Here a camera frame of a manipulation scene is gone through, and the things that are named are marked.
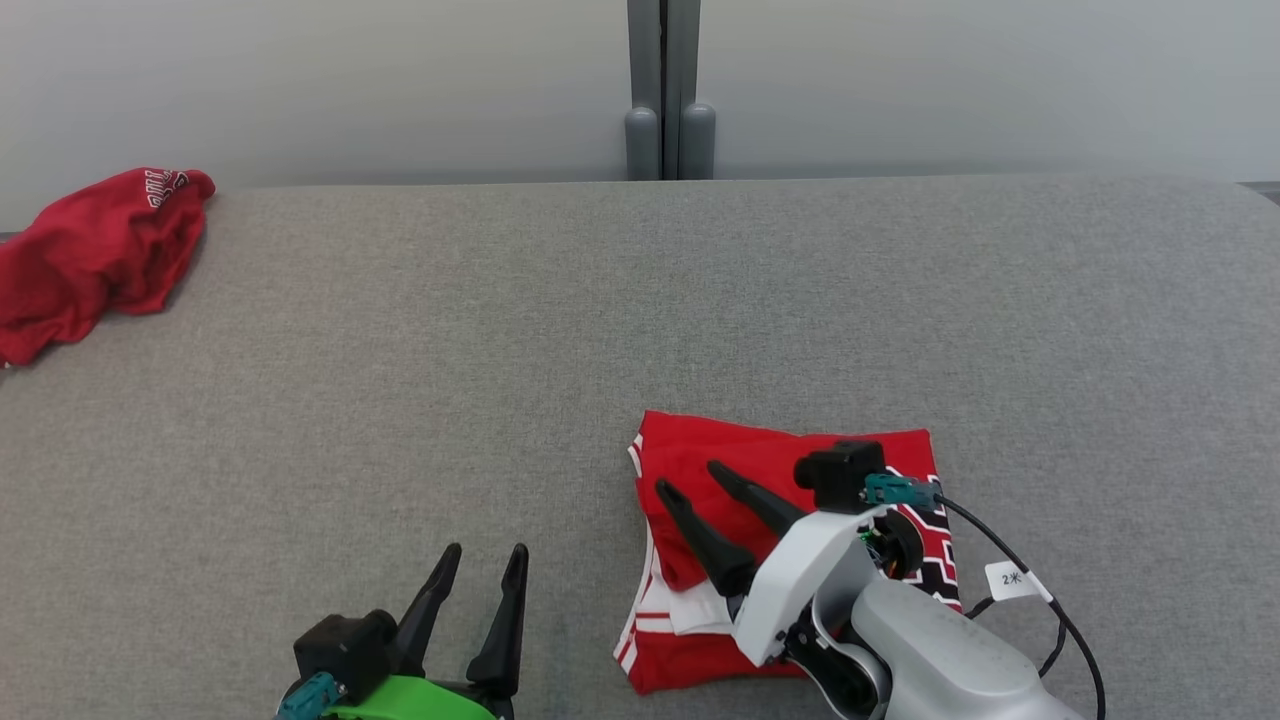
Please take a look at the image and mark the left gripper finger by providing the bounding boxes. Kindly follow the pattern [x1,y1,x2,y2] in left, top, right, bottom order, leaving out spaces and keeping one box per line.
[465,543,530,700]
[394,543,464,672]

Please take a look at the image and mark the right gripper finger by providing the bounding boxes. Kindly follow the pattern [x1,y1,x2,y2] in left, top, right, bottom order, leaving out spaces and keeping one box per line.
[655,479,759,600]
[706,460,808,540]

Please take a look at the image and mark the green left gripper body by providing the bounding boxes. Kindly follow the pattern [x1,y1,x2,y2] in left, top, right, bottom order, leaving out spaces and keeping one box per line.
[325,674,502,720]

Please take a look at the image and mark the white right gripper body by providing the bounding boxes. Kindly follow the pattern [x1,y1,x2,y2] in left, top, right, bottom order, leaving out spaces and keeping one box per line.
[732,504,892,667]

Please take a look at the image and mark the red and white shorts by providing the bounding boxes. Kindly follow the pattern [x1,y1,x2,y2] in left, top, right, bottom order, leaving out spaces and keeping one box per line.
[613,410,963,696]

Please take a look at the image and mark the red shorts with white panels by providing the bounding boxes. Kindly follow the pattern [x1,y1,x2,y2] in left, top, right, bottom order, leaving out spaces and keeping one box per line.
[0,167,217,367]

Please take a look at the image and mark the teal left cable connector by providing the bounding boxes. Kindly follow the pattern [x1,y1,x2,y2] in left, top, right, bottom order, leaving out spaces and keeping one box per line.
[276,672,347,720]

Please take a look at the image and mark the teal cable connector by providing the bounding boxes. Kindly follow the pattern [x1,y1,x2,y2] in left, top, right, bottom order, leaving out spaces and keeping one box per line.
[864,474,943,512]
[276,672,347,720]

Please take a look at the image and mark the teal right cable connector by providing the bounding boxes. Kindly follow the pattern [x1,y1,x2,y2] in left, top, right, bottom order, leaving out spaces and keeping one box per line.
[864,474,943,512]

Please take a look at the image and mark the white cable label tag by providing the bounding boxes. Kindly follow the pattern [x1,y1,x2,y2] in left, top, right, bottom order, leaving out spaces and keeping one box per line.
[984,561,1053,602]

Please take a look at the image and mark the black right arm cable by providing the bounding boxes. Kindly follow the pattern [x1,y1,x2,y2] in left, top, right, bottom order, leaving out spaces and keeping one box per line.
[935,494,1107,720]

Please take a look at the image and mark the grey metal partition post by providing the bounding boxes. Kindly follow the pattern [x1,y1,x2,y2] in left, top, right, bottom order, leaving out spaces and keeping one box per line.
[663,0,718,182]
[624,0,665,182]

